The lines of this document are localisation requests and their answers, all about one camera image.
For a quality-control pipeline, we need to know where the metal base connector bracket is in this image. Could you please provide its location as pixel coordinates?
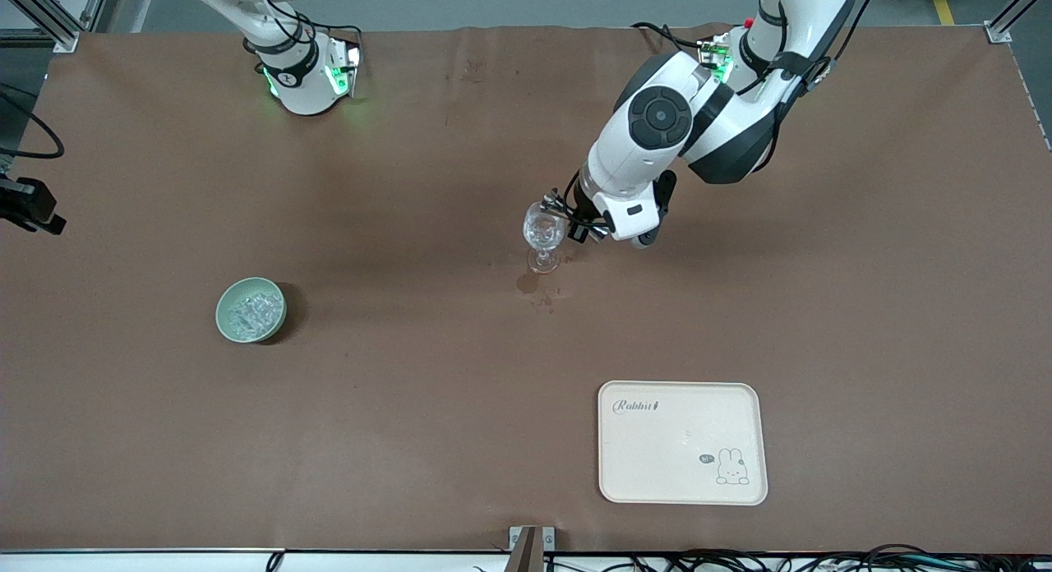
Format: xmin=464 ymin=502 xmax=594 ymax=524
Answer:
xmin=699 ymin=34 xmax=732 ymax=84
xmin=325 ymin=39 xmax=363 ymax=98

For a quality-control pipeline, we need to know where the pale green ceramic bowl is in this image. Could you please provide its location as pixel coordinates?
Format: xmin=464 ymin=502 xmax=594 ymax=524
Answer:
xmin=215 ymin=277 xmax=287 ymax=344

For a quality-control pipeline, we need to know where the cream tray with rabbit print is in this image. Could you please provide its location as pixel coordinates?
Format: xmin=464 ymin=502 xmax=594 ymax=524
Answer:
xmin=598 ymin=381 xmax=769 ymax=506

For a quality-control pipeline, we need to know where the brown paper table cover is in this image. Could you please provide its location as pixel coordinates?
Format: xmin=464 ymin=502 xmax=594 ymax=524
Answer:
xmin=0 ymin=23 xmax=1052 ymax=554

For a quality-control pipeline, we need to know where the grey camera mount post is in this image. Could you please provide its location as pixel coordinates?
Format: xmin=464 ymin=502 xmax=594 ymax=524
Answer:
xmin=510 ymin=528 xmax=544 ymax=572

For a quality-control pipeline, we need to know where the aluminium frame profile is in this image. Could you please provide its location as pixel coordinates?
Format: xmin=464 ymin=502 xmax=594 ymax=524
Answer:
xmin=78 ymin=0 xmax=124 ymax=32
xmin=0 ymin=0 xmax=81 ymax=53
xmin=985 ymin=0 xmax=1052 ymax=45

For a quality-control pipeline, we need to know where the clear stemmed wine glass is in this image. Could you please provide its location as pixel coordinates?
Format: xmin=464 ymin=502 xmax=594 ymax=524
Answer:
xmin=523 ymin=202 xmax=568 ymax=274

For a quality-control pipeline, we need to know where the black cable tangle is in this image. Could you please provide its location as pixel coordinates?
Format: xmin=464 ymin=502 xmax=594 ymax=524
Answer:
xmin=544 ymin=543 xmax=1052 ymax=572

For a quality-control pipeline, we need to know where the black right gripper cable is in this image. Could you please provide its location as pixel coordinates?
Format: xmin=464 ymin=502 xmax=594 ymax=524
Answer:
xmin=0 ymin=85 xmax=66 ymax=160

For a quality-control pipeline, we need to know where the black base power cable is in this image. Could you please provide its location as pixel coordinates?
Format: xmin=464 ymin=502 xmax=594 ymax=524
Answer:
xmin=631 ymin=21 xmax=709 ymax=67
xmin=308 ymin=20 xmax=364 ymax=48

